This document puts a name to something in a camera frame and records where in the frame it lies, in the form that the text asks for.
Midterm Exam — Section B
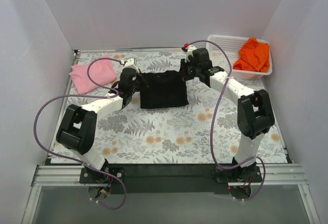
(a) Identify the pink folded t shirt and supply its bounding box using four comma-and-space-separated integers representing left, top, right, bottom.
69, 59, 117, 94

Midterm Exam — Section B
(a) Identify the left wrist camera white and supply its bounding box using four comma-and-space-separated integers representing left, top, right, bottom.
120, 58, 138, 72

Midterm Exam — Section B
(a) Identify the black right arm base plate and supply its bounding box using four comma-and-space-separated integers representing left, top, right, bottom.
212, 166, 262, 183

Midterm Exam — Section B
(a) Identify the black t shirt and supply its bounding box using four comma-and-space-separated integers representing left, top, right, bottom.
140, 71, 189, 109

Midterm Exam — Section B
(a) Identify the floral patterned table mat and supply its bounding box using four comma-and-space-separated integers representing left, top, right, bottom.
50, 50, 293, 165

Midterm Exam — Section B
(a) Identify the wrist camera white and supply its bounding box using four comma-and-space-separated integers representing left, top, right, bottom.
182, 44, 197, 63
120, 58, 138, 72

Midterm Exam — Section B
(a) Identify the orange t shirt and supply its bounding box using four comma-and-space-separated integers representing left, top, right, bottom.
233, 37, 271, 73

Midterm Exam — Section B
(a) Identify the aluminium frame rail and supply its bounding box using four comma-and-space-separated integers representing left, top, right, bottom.
23, 164, 320, 223

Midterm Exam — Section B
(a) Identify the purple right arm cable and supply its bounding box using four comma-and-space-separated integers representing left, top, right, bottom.
189, 39, 267, 201

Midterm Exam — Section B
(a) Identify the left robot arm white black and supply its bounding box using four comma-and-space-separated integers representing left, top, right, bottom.
56, 67, 142, 183

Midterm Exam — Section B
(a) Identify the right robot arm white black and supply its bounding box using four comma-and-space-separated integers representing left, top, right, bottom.
179, 45, 275, 182

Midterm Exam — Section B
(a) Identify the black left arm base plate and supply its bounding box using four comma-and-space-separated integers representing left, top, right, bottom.
79, 167, 125, 184

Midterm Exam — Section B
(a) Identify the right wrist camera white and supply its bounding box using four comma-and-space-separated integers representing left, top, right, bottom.
182, 44, 197, 63

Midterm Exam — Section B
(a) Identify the white plastic laundry basket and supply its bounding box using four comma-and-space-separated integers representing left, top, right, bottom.
206, 35, 273, 80

